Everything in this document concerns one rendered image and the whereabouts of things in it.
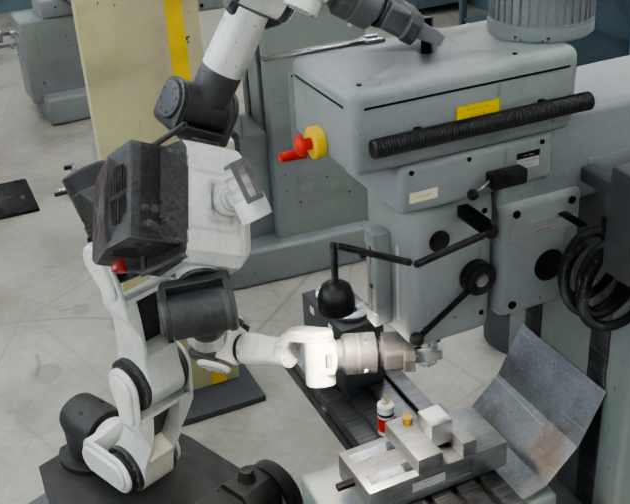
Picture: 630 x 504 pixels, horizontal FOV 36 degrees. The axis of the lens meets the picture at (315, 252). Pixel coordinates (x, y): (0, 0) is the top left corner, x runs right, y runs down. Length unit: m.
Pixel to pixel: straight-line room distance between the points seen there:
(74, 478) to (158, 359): 0.65
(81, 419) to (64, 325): 1.92
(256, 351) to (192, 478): 0.78
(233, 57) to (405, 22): 0.42
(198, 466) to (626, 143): 1.54
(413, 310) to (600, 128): 0.51
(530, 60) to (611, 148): 0.31
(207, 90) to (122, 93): 1.46
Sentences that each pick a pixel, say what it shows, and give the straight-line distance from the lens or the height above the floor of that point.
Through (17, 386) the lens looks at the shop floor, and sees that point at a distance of 4.39.
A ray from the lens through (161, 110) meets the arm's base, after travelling 2.04.
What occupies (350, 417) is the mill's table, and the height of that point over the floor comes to 0.93.
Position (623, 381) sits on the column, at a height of 1.15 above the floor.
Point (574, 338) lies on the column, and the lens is 2.30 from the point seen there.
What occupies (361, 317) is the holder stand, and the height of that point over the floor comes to 1.13.
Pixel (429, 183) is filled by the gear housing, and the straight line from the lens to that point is 1.76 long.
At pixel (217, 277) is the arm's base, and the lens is 1.95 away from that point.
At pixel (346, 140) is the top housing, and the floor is 1.80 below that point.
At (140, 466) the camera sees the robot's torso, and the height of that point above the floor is 0.72.
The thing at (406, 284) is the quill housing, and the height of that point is 1.46.
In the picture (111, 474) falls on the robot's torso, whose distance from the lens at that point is 2.72.
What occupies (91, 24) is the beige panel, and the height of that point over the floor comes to 1.59.
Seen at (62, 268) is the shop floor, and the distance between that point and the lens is 5.24.
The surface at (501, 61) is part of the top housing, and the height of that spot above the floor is 1.89.
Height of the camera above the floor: 2.42
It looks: 28 degrees down
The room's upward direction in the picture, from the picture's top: 4 degrees counter-clockwise
